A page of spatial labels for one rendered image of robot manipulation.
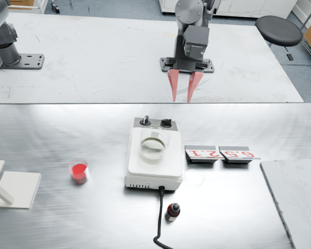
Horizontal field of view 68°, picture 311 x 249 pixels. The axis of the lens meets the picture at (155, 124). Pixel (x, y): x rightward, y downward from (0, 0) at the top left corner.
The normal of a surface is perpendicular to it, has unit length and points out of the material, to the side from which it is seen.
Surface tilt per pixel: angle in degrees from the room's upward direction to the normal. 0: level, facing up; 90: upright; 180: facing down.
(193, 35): 41
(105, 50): 0
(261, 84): 0
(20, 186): 0
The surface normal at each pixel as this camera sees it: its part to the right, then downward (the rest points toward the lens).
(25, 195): 0.12, -0.58
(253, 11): 0.11, 0.81
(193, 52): -0.02, 0.65
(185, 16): -0.16, 0.05
